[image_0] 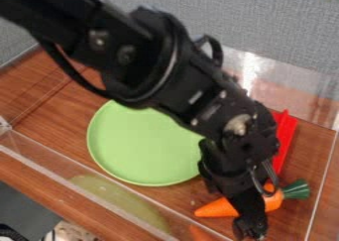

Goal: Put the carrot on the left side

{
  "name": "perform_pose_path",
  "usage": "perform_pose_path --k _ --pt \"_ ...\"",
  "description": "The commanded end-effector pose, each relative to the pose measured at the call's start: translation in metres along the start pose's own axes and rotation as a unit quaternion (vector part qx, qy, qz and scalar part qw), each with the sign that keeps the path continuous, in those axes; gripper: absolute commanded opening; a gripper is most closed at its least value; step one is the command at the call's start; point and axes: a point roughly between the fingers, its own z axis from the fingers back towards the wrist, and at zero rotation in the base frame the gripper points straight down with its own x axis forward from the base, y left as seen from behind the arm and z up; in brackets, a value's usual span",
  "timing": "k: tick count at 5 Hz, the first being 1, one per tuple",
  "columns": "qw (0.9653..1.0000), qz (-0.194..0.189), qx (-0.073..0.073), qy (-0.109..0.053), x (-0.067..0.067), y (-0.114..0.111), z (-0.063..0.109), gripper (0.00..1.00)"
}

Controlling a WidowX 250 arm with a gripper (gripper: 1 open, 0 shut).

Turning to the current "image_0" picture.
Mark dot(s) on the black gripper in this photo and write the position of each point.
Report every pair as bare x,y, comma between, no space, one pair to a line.
236,169

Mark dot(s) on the orange toy carrot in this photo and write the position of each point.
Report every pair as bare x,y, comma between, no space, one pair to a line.
220,208

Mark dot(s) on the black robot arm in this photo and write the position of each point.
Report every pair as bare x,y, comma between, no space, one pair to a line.
136,57

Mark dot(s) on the red plastic block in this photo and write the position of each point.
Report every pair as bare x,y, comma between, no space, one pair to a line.
285,128

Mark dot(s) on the green round plate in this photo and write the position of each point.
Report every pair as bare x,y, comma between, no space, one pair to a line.
140,147

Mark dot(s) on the clear acrylic barrier wall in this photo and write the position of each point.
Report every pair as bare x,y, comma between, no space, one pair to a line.
44,161

